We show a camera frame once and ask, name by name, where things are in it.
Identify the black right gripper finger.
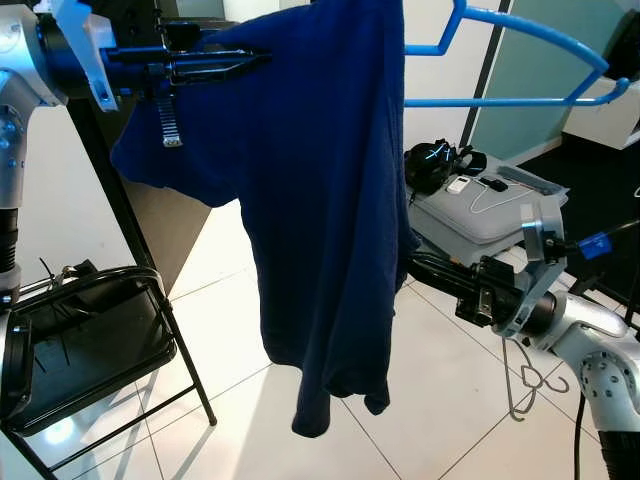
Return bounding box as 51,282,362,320
410,270,471,304
405,250,481,281

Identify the navy blue printed shirt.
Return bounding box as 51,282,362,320
108,0,422,440

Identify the blue plastic clothes hanger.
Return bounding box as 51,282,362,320
402,0,634,111

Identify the grey hard case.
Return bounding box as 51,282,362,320
408,163,573,271

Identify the black pouch with cyan mark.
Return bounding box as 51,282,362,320
402,139,489,198

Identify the white drawer cabinet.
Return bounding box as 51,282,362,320
558,78,640,153

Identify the teal glass panel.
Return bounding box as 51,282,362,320
468,0,640,163

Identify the black folding chair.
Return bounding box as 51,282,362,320
0,260,219,480

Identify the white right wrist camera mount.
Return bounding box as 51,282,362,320
494,198,571,341

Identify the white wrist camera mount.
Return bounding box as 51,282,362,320
48,0,123,114
494,198,571,341

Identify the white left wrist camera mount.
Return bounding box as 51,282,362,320
48,0,123,114

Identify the grey wire hook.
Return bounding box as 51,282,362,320
499,337,572,424

